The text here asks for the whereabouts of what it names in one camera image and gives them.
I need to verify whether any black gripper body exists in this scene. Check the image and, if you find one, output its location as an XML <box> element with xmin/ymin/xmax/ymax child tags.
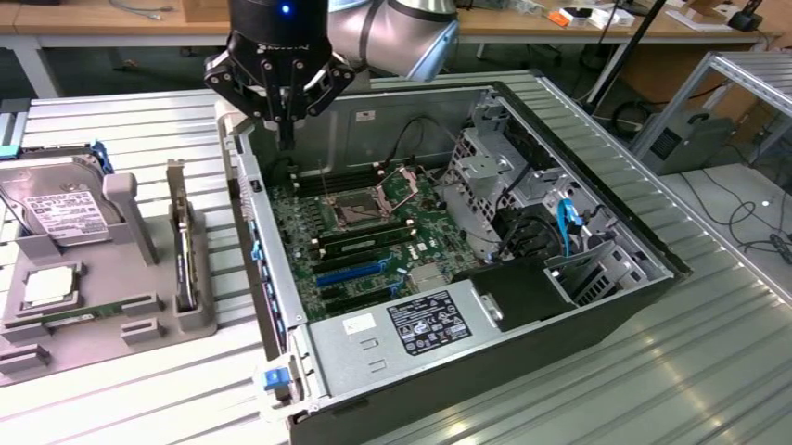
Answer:
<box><xmin>226</xmin><ymin>0</ymin><xmax>335</xmax><ymax>89</ymax></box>

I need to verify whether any black Nvidia graphics card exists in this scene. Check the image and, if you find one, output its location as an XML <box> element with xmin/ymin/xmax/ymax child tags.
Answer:
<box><xmin>165</xmin><ymin>159</ymin><xmax>204</xmax><ymax>312</ymax></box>

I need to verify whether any black RAM slot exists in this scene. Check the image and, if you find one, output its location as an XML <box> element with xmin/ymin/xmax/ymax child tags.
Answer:
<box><xmin>294</xmin><ymin>166</ymin><xmax>380</xmax><ymax>185</ymax></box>
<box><xmin>296</xmin><ymin>175</ymin><xmax>383</xmax><ymax>197</ymax></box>
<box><xmin>312</xmin><ymin>220</ymin><xmax>415</xmax><ymax>243</ymax></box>

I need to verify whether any thin metal locking lever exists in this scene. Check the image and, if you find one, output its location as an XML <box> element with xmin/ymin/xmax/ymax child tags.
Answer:
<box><xmin>315</xmin><ymin>159</ymin><xmax>331</xmax><ymax>205</ymax></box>

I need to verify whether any metal socket cover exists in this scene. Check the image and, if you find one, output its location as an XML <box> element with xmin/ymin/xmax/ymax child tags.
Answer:
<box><xmin>375</xmin><ymin>167</ymin><xmax>429</xmax><ymax>217</ymax></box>

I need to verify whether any blue disk caddy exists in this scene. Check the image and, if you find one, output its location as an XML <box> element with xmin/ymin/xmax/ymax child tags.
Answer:
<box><xmin>0</xmin><ymin>141</ymin><xmax>117</xmax><ymax>176</ymax></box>

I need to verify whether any CPU socket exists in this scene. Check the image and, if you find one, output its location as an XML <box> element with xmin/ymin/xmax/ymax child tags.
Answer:
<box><xmin>331</xmin><ymin>187</ymin><xmax>397</xmax><ymax>231</ymax></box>

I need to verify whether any long wooden desk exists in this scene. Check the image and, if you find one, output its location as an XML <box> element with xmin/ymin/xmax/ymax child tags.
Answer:
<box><xmin>0</xmin><ymin>0</ymin><xmax>785</xmax><ymax>98</ymax></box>

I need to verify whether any green RAM stick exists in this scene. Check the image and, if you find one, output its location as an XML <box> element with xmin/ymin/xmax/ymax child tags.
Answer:
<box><xmin>320</xmin><ymin>228</ymin><xmax>416</xmax><ymax>257</ymax></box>
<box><xmin>11</xmin><ymin>300</ymin><xmax>136</xmax><ymax>328</ymax></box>

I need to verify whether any green motherboard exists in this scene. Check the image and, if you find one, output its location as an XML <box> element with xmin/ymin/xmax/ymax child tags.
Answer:
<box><xmin>266</xmin><ymin>161</ymin><xmax>491</xmax><ymax>324</ymax></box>

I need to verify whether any grey aluminium stand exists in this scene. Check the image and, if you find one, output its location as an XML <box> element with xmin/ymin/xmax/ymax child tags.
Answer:
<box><xmin>0</xmin><ymin>97</ymin><xmax>31</xmax><ymax>148</ymax></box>

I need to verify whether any blue expansion card retainer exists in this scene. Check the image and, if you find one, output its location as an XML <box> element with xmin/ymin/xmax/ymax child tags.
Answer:
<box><xmin>246</xmin><ymin>217</ymin><xmax>292</xmax><ymax>347</ymax></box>

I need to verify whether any long black expansion slot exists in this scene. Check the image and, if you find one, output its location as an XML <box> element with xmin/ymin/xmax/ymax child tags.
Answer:
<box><xmin>325</xmin><ymin>287</ymin><xmax>399</xmax><ymax>315</ymax></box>
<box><xmin>312</xmin><ymin>253</ymin><xmax>389</xmax><ymax>276</ymax></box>

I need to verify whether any silver metal drive cage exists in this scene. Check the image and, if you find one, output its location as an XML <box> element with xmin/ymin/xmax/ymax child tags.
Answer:
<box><xmin>445</xmin><ymin>87</ymin><xmax>563</xmax><ymax>245</ymax></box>

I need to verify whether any silver hard disk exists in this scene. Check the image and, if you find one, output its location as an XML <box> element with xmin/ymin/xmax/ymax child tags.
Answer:
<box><xmin>0</xmin><ymin>155</ymin><xmax>126</xmax><ymax>247</ymax></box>

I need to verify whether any blue expansion slot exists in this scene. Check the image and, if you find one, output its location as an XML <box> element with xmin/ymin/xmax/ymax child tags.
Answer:
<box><xmin>315</xmin><ymin>264</ymin><xmax>389</xmax><ymax>287</ymax></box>

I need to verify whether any silver chipset heat sink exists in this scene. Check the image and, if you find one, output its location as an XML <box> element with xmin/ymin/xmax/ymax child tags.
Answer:
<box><xmin>408</xmin><ymin>264</ymin><xmax>451</xmax><ymax>291</ymax></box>

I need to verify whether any white and black box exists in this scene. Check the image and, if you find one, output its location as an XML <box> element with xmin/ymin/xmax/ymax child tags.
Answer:
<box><xmin>560</xmin><ymin>6</ymin><xmax>638</xmax><ymax>29</ymax></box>

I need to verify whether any black tripod pole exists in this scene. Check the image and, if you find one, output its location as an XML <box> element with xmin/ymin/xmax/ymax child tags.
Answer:
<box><xmin>582</xmin><ymin>0</ymin><xmax>670</xmax><ymax>115</ymax></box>

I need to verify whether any grey parts rack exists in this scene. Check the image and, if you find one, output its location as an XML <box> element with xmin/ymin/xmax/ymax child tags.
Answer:
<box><xmin>0</xmin><ymin>171</ymin><xmax>220</xmax><ymax>388</ymax></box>

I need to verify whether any silver CPU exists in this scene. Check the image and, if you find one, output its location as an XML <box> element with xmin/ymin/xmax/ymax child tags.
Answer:
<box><xmin>23</xmin><ymin>266</ymin><xmax>82</xmax><ymax>310</ymax></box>

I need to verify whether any black plastic box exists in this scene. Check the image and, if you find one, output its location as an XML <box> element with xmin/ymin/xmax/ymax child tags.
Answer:
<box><xmin>469</xmin><ymin>259</ymin><xmax>582</xmax><ymax>333</ymax></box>

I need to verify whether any silver power supply unit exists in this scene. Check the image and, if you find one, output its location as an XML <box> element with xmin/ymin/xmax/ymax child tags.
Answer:
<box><xmin>308</xmin><ymin>279</ymin><xmax>507</xmax><ymax>400</ymax></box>

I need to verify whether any silver disk bay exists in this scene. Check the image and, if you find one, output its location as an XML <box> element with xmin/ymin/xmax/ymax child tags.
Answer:
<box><xmin>544</xmin><ymin>240</ymin><xmax>658</xmax><ymax>310</ymax></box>

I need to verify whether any dark grey control box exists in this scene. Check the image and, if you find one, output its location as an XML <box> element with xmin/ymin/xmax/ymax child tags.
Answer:
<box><xmin>647</xmin><ymin>110</ymin><xmax>754</xmax><ymax>175</ymax></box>

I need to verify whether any flat white cardboard sheet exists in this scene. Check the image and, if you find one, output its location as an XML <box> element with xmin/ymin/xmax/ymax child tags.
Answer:
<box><xmin>666</xmin><ymin>8</ymin><xmax>737</xmax><ymax>32</ymax></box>

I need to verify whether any small brown cardboard box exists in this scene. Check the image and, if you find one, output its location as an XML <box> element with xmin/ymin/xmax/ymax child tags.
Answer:
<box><xmin>684</xmin><ymin>0</ymin><xmax>731</xmax><ymax>20</ymax></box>

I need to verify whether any blue case latch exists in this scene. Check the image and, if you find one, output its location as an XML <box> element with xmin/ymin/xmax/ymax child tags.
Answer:
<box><xmin>260</xmin><ymin>366</ymin><xmax>292</xmax><ymax>390</ymax></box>

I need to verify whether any black desk device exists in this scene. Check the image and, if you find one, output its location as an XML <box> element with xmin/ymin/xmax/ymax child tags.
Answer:
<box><xmin>726</xmin><ymin>0</ymin><xmax>767</xmax><ymax>32</ymax></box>

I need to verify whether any black open PC case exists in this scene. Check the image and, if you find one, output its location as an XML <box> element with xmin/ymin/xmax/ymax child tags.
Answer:
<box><xmin>213</xmin><ymin>81</ymin><xmax>692</xmax><ymax>445</ymax></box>

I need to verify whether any black wire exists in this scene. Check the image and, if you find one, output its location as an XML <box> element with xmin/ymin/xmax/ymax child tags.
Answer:
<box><xmin>387</xmin><ymin>116</ymin><xmax>464</xmax><ymax>169</ymax></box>
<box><xmin>495</xmin><ymin>210</ymin><xmax>563</xmax><ymax>263</ymax></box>

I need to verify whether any grey cable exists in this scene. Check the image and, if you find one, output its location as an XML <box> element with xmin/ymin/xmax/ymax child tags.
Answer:
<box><xmin>110</xmin><ymin>0</ymin><xmax>177</xmax><ymax>20</ymax></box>

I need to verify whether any blue wire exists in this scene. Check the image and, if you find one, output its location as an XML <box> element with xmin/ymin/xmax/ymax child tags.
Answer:
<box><xmin>556</xmin><ymin>197</ymin><xmax>587</xmax><ymax>259</ymax></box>

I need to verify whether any aluminium profile frame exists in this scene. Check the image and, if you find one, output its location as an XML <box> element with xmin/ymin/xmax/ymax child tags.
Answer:
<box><xmin>628</xmin><ymin>50</ymin><xmax>792</xmax><ymax>163</ymax></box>

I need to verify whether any black cable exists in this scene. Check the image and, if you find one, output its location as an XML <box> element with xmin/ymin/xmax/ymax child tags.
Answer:
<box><xmin>699</xmin><ymin>166</ymin><xmax>792</xmax><ymax>265</ymax></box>

